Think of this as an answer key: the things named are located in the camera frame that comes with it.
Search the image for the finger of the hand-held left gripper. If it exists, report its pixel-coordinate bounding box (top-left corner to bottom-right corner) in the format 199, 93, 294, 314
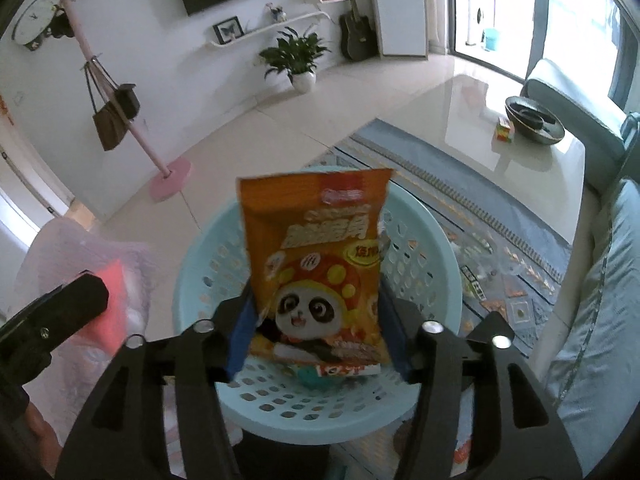
0, 272, 110, 387

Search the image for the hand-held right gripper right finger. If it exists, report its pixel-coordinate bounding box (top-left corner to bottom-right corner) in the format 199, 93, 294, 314
377, 285, 584, 480

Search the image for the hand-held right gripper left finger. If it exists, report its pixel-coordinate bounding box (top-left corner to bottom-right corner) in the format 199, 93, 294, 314
55, 280, 259, 480

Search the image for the light blue plastic basket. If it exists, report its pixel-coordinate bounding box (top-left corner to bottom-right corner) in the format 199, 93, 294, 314
172, 165, 464, 445

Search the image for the orange panda snack packet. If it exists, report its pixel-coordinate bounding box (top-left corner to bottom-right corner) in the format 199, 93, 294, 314
236, 167, 395, 366

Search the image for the pink sponge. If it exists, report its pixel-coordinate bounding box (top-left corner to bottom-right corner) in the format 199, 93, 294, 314
87, 257, 126, 357

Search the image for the red white small packet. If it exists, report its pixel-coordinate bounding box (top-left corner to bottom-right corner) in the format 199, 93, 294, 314
317, 361, 382, 380

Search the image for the blue patterned rug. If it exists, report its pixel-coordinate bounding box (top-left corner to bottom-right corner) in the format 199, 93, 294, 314
300, 119, 574, 466

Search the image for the pink coat rack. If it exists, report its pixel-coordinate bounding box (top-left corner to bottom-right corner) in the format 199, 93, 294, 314
50, 0, 194, 204

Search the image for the glossy white coffee table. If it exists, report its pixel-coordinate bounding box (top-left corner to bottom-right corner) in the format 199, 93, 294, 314
372, 74, 586, 247

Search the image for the brown handbag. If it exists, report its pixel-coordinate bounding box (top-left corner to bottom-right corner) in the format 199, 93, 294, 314
82, 60, 134, 152

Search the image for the grey blue sofa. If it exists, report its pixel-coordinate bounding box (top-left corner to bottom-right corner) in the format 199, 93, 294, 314
520, 57, 640, 473

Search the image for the black handbag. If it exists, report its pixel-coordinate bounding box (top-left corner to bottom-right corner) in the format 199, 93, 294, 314
114, 83, 141, 120

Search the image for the colourful puzzle cube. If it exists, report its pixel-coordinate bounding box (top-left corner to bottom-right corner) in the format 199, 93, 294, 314
494, 116, 516, 144

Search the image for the dark round bowl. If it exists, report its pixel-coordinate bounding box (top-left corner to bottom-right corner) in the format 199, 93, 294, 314
505, 95, 566, 146

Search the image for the potted green plant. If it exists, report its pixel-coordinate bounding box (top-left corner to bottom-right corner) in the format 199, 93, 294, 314
257, 27, 331, 94

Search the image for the black guitar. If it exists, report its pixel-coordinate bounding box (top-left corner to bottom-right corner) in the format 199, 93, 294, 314
336, 0, 379, 63

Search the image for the tall white cabinet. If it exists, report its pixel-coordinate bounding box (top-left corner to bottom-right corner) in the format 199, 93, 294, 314
367, 0, 430, 58

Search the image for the glass balcony door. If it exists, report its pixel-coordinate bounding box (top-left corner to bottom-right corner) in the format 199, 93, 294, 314
449, 0, 632, 107

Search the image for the round wall clock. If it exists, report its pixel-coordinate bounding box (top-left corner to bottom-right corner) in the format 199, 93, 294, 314
11, 0, 66, 52

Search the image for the black butterfly picture frame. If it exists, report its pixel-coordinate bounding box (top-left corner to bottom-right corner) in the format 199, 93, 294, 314
213, 16, 245, 46

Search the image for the white curved wall shelf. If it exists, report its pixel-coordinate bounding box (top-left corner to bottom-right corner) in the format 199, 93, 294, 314
202, 10, 332, 51

